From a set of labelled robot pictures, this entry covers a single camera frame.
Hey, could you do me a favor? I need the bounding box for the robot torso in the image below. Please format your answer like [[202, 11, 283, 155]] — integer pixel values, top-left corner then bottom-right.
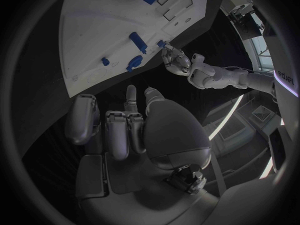
[[263, 18, 300, 104]]

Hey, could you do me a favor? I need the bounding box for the blue gear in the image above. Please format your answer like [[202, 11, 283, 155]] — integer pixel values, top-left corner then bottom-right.
[[125, 55, 144, 73]]

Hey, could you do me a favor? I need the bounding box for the white task board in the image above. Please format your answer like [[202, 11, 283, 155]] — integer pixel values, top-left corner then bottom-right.
[[58, 0, 209, 99]]

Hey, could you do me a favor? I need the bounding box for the long blue peg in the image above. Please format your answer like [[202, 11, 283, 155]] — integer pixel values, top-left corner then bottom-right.
[[128, 31, 149, 55]]

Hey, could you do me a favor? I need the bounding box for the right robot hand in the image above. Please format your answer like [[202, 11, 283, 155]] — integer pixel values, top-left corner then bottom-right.
[[63, 84, 220, 225]]

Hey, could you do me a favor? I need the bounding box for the workshop desk with equipment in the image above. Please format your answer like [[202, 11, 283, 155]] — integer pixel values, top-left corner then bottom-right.
[[226, 0, 267, 41]]

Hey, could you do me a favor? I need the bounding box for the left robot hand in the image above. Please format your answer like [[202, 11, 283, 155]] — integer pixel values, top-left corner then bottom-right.
[[160, 43, 192, 77]]

